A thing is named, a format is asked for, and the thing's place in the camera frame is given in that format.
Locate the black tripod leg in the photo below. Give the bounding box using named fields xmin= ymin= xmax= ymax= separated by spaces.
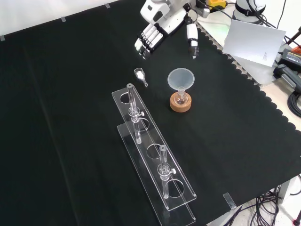
xmin=284 ymin=24 xmax=301 ymax=46

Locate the black handle clamp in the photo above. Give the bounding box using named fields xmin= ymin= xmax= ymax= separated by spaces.
xmin=273 ymin=63 xmax=301 ymax=92

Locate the clear acrylic funnel stand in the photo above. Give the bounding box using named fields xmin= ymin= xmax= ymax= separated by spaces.
xmin=111 ymin=82 xmax=198 ymax=225

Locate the translucent plastic funnel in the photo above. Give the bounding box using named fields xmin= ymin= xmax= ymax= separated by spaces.
xmin=167 ymin=67 xmax=196 ymax=95

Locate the black power adapter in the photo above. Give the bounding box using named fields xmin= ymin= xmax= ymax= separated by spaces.
xmin=280 ymin=48 xmax=301 ymax=68

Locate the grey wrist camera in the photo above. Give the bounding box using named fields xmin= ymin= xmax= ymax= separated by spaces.
xmin=196 ymin=1 xmax=211 ymax=19

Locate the yellow stop button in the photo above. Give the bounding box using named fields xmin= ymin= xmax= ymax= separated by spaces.
xmin=206 ymin=0 xmax=228 ymax=12

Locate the black cloth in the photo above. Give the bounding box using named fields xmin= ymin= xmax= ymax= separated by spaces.
xmin=0 ymin=0 xmax=301 ymax=226

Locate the black floor cable bundle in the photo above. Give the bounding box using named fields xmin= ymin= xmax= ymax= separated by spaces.
xmin=248 ymin=186 xmax=283 ymax=226

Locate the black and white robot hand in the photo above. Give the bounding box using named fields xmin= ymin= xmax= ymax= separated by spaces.
xmin=134 ymin=0 xmax=200 ymax=61

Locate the small round-bottom glass flask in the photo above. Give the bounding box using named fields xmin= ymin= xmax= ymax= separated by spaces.
xmin=175 ymin=86 xmax=188 ymax=105

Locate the coiled black cable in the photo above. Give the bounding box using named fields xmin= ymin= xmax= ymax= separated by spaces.
xmin=287 ymin=90 xmax=301 ymax=118

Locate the pale board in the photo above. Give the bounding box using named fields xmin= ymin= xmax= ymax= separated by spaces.
xmin=222 ymin=19 xmax=287 ymax=67

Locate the cork ring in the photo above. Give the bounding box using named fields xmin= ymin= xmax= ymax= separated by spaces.
xmin=169 ymin=91 xmax=192 ymax=113

